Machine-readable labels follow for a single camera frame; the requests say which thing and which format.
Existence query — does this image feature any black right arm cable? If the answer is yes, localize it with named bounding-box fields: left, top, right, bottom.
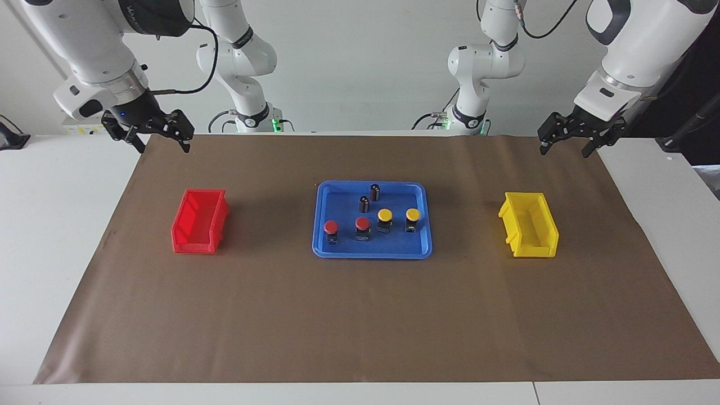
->
left=147, top=20, right=219, bottom=95

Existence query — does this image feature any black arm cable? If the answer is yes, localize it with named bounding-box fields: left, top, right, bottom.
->
left=515, top=0, right=580, bottom=40
left=147, top=20, right=219, bottom=95

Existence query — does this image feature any blue plastic tray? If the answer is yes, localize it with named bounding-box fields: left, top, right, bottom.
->
left=312, top=180, right=434, bottom=259

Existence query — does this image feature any black stand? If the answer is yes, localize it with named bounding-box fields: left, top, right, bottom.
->
left=655, top=93, right=720, bottom=154

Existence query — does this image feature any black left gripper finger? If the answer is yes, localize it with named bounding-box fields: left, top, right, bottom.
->
left=582, top=121, right=627, bottom=158
left=537, top=112, right=572, bottom=155

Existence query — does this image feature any brown paper mat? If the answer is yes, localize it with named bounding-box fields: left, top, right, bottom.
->
left=33, top=134, right=720, bottom=385

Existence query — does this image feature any black device with cable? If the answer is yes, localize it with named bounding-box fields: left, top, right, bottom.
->
left=0, top=115, right=32, bottom=151

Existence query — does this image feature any yellow plastic bin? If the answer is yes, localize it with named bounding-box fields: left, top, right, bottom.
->
left=498, top=192, right=560, bottom=258

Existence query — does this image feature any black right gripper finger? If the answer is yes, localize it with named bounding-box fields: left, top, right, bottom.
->
left=152, top=110, right=195, bottom=154
left=102, top=112, right=146, bottom=154

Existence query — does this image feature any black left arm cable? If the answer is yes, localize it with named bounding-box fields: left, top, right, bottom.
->
left=515, top=0, right=580, bottom=40

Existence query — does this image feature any dark panel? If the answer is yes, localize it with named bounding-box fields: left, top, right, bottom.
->
left=624, top=22, right=720, bottom=167

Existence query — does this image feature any red plastic bin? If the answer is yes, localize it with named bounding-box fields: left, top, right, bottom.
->
left=170, top=188, right=230, bottom=255

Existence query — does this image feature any white wall power box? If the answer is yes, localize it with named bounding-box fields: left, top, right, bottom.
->
left=61, top=115, right=122, bottom=136

